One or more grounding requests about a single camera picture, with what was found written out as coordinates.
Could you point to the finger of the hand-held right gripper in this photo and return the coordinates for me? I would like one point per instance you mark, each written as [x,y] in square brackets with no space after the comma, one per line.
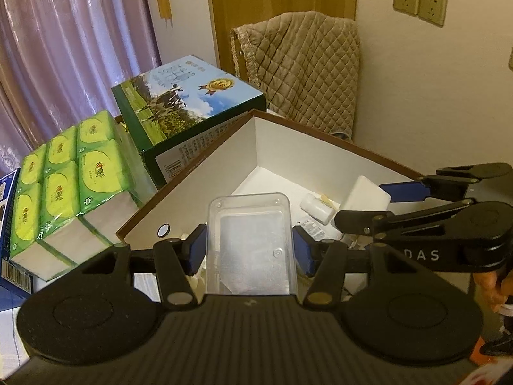
[360,221]
[400,191]

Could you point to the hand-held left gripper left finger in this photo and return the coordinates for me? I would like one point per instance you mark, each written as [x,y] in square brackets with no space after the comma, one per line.
[195,250]

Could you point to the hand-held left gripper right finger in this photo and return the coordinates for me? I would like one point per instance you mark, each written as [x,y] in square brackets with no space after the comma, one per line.
[302,252]

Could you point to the white plug socket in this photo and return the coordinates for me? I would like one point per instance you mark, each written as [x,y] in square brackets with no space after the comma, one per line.
[366,196]

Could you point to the clear plastic case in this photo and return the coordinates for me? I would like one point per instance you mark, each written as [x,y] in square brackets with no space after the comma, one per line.
[250,240]

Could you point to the brown cardboard box white inside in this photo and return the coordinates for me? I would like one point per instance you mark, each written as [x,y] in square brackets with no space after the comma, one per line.
[280,148]

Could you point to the person's right hand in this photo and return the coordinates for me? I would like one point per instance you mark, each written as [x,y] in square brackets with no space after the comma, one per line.
[487,288]

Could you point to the small white bottle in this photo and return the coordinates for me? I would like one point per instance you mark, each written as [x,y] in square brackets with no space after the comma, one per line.
[316,207]

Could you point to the green tissue multipack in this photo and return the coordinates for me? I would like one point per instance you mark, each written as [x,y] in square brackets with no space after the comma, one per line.
[80,192]

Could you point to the red printed table mat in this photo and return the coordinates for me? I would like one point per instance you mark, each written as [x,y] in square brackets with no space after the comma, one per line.
[489,373]

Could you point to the green box with cow print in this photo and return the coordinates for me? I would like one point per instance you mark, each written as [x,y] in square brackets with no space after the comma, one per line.
[180,104]

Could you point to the beige quilted cover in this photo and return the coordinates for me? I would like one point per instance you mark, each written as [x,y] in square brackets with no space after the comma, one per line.
[304,68]

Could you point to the large blue printed box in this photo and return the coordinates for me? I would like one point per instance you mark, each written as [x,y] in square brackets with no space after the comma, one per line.
[12,248]

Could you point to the pale purple curtain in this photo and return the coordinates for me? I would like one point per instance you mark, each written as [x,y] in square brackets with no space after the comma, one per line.
[68,56]

